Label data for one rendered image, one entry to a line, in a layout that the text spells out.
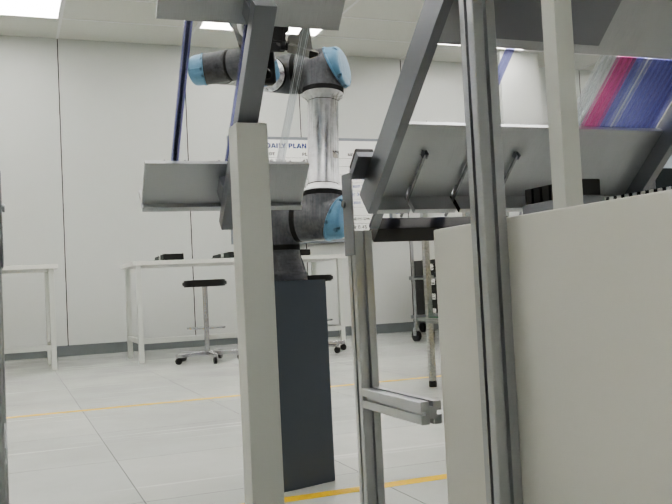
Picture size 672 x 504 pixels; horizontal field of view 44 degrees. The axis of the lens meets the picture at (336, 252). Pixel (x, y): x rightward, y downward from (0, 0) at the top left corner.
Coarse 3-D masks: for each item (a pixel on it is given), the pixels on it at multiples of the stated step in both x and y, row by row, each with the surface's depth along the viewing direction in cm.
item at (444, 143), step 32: (416, 128) 166; (448, 128) 169; (512, 128) 174; (544, 128) 176; (608, 128) 183; (640, 128) 186; (416, 160) 172; (448, 160) 175; (512, 160) 181; (544, 160) 184; (608, 160) 190; (640, 160) 193; (384, 192) 176; (416, 192) 179; (448, 192) 182; (512, 192) 188; (608, 192) 198
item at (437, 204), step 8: (384, 200) 176; (392, 200) 177; (400, 200) 178; (416, 200) 179; (424, 200) 180; (432, 200) 181; (440, 200) 181; (448, 200) 182; (456, 200) 183; (464, 200) 183; (512, 200) 188; (520, 200) 189; (384, 208) 175; (392, 208) 175; (400, 208) 176; (408, 208) 176; (416, 208) 177; (424, 208) 178; (432, 208) 178; (440, 208) 179; (448, 208) 180; (456, 208) 182; (464, 208) 181; (512, 208) 186; (520, 208) 187
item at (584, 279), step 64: (448, 256) 143; (512, 256) 125; (576, 256) 111; (640, 256) 99; (448, 320) 143; (512, 320) 125; (576, 320) 111; (640, 320) 100; (448, 384) 144; (576, 384) 111; (640, 384) 100; (448, 448) 145; (576, 448) 112; (640, 448) 101
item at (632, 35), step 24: (456, 0) 147; (504, 0) 145; (528, 0) 147; (576, 0) 150; (600, 0) 152; (624, 0) 158; (648, 0) 160; (456, 24) 151; (504, 24) 149; (528, 24) 151; (576, 24) 154; (600, 24) 156; (624, 24) 162; (648, 24) 164; (528, 48) 160; (576, 48) 163; (600, 48) 165; (624, 48) 167; (648, 48) 169
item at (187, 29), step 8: (184, 24) 149; (192, 24) 149; (184, 32) 150; (184, 40) 151; (184, 48) 152; (184, 56) 153; (184, 64) 154; (184, 72) 155; (184, 80) 156; (184, 88) 157; (184, 96) 158; (176, 104) 159; (176, 112) 159; (176, 120) 161; (176, 128) 162; (176, 136) 163; (176, 144) 164; (176, 152) 165; (176, 160) 166
